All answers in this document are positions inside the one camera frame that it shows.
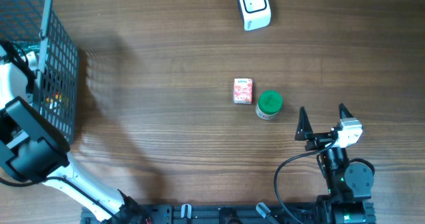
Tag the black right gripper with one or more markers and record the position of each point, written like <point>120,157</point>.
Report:
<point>304,131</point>

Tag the green lid jar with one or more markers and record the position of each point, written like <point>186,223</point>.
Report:
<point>269,105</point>

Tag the red tissue pack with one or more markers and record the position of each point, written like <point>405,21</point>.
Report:
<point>242,92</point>

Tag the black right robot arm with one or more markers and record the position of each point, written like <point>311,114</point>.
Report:
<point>349,182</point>

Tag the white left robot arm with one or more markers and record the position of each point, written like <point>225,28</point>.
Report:
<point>33,151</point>

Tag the white barcode scanner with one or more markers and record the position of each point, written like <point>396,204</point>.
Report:
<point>256,14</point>

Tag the grey mesh basket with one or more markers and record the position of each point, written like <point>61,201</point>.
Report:
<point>33,25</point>

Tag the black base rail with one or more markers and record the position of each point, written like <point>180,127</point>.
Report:
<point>215,214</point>

